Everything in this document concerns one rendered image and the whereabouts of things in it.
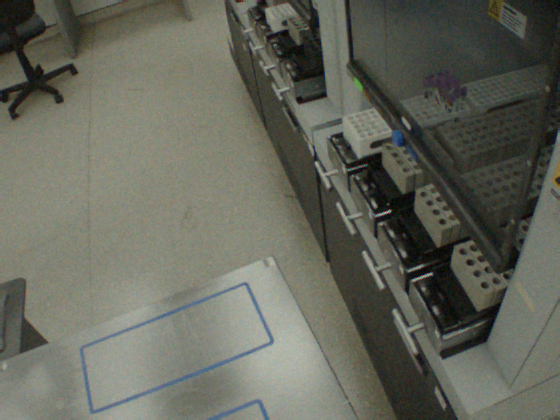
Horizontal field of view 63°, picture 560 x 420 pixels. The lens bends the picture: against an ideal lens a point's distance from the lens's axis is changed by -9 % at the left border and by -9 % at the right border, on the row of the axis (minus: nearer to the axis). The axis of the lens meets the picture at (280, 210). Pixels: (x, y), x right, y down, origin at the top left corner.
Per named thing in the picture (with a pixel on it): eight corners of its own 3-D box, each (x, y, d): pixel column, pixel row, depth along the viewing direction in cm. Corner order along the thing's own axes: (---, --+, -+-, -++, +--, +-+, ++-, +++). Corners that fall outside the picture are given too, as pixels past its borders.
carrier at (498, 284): (500, 306, 82) (507, 287, 78) (490, 310, 82) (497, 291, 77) (468, 258, 90) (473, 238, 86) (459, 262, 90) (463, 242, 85)
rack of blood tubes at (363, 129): (448, 107, 124) (450, 87, 120) (468, 129, 117) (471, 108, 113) (342, 137, 121) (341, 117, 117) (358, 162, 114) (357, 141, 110)
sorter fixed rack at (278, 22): (345, 5, 172) (344, -10, 168) (356, 16, 166) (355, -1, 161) (267, 24, 170) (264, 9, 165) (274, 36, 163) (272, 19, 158)
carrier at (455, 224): (458, 243, 93) (462, 223, 88) (449, 247, 92) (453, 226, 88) (431, 203, 100) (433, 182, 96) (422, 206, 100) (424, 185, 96)
